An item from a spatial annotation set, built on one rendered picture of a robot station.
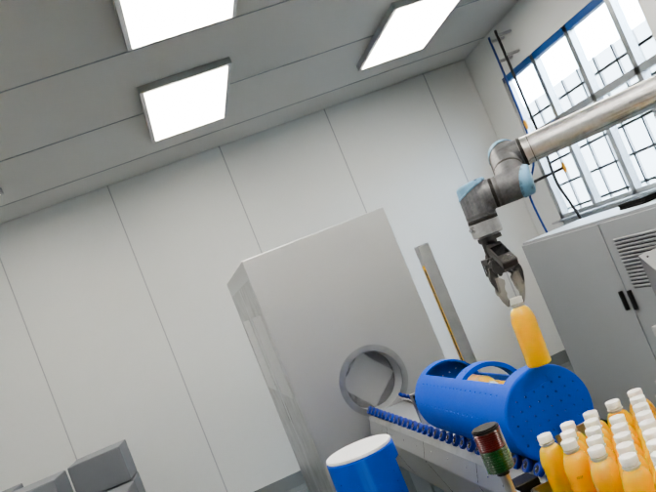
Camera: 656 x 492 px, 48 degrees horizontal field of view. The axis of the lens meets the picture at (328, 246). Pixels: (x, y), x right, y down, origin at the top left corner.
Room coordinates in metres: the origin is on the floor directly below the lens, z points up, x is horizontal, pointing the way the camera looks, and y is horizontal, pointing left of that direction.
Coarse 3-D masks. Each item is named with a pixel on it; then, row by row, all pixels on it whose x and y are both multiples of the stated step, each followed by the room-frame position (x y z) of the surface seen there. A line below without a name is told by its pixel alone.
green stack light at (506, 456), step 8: (504, 448) 1.65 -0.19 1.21; (488, 456) 1.65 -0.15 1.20; (496, 456) 1.64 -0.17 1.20; (504, 456) 1.64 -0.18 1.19; (488, 464) 1.65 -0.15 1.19; (496, 464) 1.64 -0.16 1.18; (504, 464) 1.64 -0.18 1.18; (512, 464) 1.65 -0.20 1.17; (488, 472) 1.66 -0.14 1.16; (496, 472) 1.64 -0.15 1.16
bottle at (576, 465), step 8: (576, 448) 1.84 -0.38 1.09; (568, 456) 1.84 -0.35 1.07; (576, 456) 1.83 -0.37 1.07; (584, 456) 1.83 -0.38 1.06; (568, 464) 1.84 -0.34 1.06; (576, 464) 1.82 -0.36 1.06; (584, 464) 1.82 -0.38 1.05; (568, 472) 1.84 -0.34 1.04; (576, 472) 1.82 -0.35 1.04; (584, 472) 1.82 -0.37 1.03; (568, 480) 1.86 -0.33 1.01; (576, 480) 1.83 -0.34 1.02; (584, 480) 1.82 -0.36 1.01; (592, 480) 1.82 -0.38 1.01; (576, 488) 1.84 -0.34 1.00; (584, 488) 1.82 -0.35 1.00; (592, 488) 1.82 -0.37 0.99
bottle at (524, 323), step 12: (516, 312) 2.13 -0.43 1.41; (528, 312) 2.13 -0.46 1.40; (516, 324) 2.14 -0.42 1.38; (528, 324) 2.12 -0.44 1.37; (516, 336) 2.15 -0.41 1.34; (528, 336) 2.12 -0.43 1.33; (540, 336) 2.13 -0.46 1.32; (528, 348) 2.13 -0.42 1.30; (540, 348) 2.12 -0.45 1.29; (528, 360) 2.14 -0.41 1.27; (540, 360) 2.12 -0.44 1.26
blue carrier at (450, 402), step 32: (448, 384) 2.67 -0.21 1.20; (480, 384) 2.40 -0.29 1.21; (512, 384) 2.19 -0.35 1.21; (544, 384) 2.20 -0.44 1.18; (576, 384) 2.22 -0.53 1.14; (448, 416) 2.66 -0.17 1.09; (480, 416) 2.35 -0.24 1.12; (512, 416) 2.18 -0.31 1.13; (544, 416) 2.19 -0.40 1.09; (576, 416) 2.21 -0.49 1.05; (512, 448) 2.23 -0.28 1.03
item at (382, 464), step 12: (372, 456) 2.87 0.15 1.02; (384, 456) 2.89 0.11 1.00; (396, 456) 2.95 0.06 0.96; (336, 468) 2.90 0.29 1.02; (348, 468) 2.87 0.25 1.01; (360, 468) 2.86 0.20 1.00; (372, 468) 2.86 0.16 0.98; (384, 468) 2.88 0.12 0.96; (396, 468) 2.92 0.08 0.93; (336, 480) 2.92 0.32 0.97; (348, 480) 2.87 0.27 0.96; (360, 480) 2.86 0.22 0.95; (372, 480) 2.86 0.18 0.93; (384, 480) 2.87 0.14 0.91; (396, 480) 2.90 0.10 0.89
